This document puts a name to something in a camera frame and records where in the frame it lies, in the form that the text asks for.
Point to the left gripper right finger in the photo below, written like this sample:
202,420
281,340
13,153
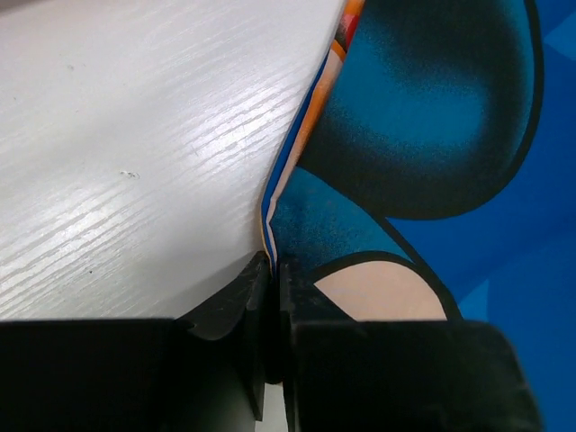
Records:
340,374

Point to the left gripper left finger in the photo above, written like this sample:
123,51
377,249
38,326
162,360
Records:
200,372

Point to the blue cartoon print cloth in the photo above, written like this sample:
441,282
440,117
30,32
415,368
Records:
430,172

